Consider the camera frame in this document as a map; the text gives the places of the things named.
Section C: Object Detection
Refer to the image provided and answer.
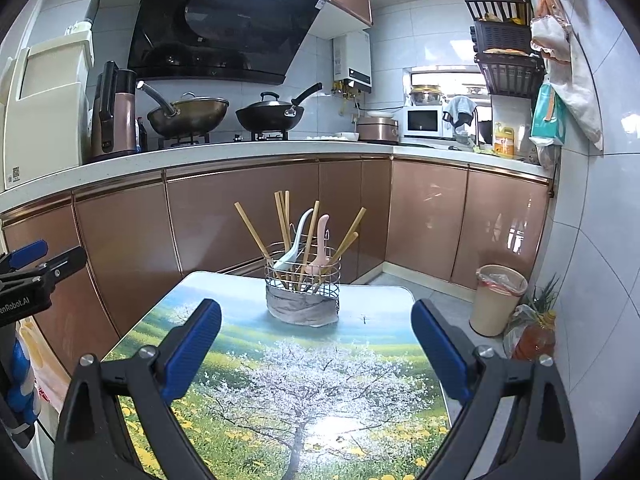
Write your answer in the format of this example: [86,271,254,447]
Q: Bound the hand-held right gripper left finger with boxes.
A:
[52,298,223,480]

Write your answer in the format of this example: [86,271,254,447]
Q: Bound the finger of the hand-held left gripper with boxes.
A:
[0,245,87,288]
[0,240,49,271]

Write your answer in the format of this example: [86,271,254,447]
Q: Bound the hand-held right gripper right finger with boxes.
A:
[411,298,581,480]

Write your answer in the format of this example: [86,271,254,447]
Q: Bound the metal wire utensil holder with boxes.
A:
[264,230,342,327]

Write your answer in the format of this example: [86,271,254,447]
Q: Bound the light blue soup spoon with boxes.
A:
[272,208,315,271]

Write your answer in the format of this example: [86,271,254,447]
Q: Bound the bunch of bamboo chopsticks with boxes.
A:
[234,190,367,291]

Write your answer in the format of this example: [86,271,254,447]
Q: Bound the pink soup spoon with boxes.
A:
[305,214,331,276]

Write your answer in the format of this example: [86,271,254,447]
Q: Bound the person's left hand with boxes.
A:
[0,332,42,428]

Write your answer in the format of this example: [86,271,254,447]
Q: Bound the beige trash bin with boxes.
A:
[469,264,528,337]

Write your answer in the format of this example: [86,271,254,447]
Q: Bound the clear plastic bag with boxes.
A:
[502,302,538,356]

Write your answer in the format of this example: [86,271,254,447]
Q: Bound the cooking oil bottle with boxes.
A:
[512,310,557,361]

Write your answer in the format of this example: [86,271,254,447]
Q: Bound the green onions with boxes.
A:
[530,275,560,313]

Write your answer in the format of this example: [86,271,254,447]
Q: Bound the cream plastic rice bin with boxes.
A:
[0,30,96,193]

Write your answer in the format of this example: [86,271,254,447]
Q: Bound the copper kitchen base cabinet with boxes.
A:
[0,157,551,376]

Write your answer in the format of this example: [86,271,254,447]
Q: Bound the rose gold thermos kettle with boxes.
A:
[90,61,140,158]

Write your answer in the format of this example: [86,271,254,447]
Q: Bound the white kitchen countertop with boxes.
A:
[0,140,556,216]

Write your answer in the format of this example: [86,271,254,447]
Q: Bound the brass wok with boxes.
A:
[137,81,230,138]

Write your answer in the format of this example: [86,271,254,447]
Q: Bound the yellow detergent bottle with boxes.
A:
[493,122,517,157]

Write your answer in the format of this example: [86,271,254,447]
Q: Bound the gas stove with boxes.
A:
[157,130,291,151]

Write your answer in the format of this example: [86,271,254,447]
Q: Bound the copper rice cooker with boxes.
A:
[357,114,400,143]

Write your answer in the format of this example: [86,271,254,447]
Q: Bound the white microwave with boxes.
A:
[402,105,445,139]

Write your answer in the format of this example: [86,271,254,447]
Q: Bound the black wok with lid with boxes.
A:
[235,82,323,132]

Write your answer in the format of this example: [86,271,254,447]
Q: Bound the blue cloth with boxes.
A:
[442,95,478,120]

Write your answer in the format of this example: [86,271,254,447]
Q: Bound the steel pot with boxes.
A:
[409,84,443,107]

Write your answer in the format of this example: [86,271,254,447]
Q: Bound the teal package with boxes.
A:
[530,82,568,146]

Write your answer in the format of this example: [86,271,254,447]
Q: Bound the kitchen window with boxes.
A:
[410,67,491,111]

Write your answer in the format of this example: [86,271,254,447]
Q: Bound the black range hood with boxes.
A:
[127,0,328,86]

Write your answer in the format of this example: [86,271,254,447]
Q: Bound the hanging white plastic bags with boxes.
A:
[527,0,606,151]

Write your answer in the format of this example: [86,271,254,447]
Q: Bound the white water heater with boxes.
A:
[332,30,373,96]

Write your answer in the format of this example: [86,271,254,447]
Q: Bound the black wall rack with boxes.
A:
[462,0,546,98]

